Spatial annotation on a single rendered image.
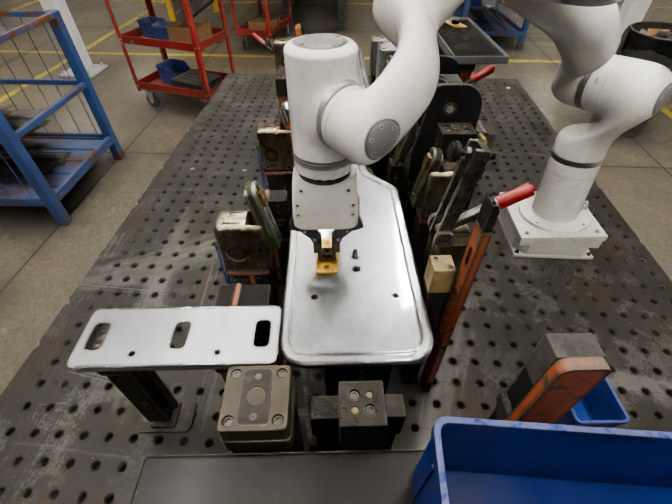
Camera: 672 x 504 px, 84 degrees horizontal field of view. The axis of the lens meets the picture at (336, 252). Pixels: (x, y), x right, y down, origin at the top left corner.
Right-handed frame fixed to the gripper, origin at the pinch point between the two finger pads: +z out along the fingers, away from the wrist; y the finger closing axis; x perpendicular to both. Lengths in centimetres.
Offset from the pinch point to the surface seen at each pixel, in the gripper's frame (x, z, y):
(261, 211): -3.9, -4.6, 10.9
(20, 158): -127, 56, 158
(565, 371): 32.0, -16.5, -19.1
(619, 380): 10, 33, -63
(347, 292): 8.0, 2.8, -3.3
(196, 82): -278, 75, 110
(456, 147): 0.8, -18.7, -17.9
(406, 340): 17.0, 2.9, -11.4
